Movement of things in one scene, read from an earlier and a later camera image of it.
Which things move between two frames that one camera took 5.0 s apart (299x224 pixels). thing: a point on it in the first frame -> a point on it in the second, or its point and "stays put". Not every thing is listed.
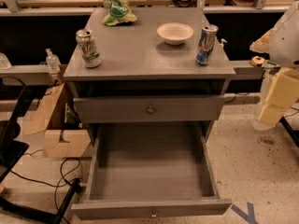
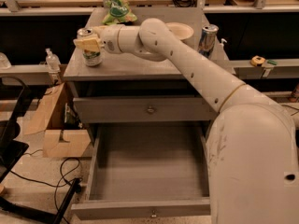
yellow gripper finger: x=284 y=89 -> x=88 y=44
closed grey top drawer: x=149 y=108 stays put
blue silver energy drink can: x=206 y=45 stays put
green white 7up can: x=91 y=54 stays put
